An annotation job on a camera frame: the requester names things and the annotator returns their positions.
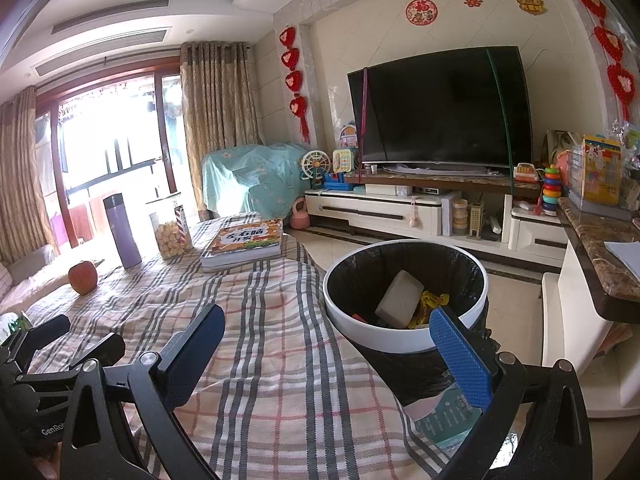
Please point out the red apple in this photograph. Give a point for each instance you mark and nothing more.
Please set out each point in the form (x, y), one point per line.
(83, 277)

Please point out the red heart wall garland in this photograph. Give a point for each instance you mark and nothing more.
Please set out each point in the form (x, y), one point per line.
(610, 45)

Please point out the white paper sheet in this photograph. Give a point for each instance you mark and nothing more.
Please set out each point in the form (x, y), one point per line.
(625, 260)

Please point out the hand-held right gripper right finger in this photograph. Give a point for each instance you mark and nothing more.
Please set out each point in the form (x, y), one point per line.
(457, 355)

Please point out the white foam block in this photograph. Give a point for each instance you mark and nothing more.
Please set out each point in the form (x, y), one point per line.
(399, 297)

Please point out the remote control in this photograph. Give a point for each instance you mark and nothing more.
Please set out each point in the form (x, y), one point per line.
(495, 225)

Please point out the brown marble counter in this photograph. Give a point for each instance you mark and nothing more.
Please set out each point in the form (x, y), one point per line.
(595, 250)

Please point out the round red paper cutout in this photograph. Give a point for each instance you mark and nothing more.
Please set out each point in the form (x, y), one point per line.
(422, 11)

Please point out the white side cabinet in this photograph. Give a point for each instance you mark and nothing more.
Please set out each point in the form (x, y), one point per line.
(600, 360)

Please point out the pink covered sofa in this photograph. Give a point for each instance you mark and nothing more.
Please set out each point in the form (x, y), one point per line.
(35, 265)

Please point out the stack of tape rolls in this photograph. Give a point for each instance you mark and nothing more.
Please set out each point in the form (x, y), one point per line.
(460, 217)

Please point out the ferris wheel toy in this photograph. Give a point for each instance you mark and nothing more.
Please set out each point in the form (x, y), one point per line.
(315, 167)

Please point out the beige curtain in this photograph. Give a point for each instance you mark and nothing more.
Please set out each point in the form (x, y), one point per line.
(220, 125)
(25, 185)

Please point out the green snack wrapper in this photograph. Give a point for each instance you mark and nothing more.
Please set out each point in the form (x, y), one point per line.
(17, 322)

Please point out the toy cash register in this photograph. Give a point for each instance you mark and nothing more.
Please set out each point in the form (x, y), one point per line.
(525, 172)

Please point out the purple thermos bottle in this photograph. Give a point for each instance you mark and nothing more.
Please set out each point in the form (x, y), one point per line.
(122, 232)

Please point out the plaid tablecloth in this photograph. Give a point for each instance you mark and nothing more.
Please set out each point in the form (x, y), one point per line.
(280, 360)

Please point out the pink hanging trinket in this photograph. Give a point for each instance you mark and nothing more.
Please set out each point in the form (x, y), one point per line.
(414, 215)

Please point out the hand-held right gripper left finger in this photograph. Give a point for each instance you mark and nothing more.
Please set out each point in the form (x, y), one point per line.
(195, 355)

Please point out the black television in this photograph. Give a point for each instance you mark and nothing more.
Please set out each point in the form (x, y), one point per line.
(440, 110)

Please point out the wooden framed glass door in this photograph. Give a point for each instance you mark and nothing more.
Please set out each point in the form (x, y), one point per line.
(115, 150)

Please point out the glass jar of snacks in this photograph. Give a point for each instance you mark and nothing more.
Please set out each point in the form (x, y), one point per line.
(170, 235)

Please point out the teal covered furniture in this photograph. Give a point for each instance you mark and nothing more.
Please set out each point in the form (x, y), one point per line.
(255, 180)

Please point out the white bin with black bag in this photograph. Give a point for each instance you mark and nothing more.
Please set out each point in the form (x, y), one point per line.
(350, 320)

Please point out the blue toy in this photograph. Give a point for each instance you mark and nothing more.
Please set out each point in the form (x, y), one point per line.
(337, 181)

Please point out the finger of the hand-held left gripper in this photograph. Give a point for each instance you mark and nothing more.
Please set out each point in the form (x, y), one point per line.
(42, 335)
(95, 352)

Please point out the colourful book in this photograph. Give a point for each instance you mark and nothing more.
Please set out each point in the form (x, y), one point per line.
(245, 242)

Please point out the pink kettlebell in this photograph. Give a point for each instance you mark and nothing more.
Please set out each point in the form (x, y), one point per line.
(299, 216)

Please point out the wooden building model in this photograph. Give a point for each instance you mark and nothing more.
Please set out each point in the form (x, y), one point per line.
(476, 220)

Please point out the teal printed leaflet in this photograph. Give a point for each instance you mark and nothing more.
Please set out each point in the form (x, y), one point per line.
(445, 420)

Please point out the yellow gift box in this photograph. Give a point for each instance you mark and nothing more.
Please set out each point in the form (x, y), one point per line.
(602, 170)

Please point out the white television cabinet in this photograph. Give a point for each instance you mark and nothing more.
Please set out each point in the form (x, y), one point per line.
(380, 215)

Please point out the house shaped colourful card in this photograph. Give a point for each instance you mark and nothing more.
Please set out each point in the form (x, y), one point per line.
(348, 135)

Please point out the red white carton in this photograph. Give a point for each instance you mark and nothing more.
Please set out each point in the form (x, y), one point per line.
(359, 317)

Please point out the yellow green toy phone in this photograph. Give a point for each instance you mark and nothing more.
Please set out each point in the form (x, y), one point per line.
(344, 161)

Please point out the white ceiling air vent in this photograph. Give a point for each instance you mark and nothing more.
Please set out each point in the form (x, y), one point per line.
(100, 50)

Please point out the red heart hanging decoration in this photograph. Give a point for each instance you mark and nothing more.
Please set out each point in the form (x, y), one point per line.
(292, 80)

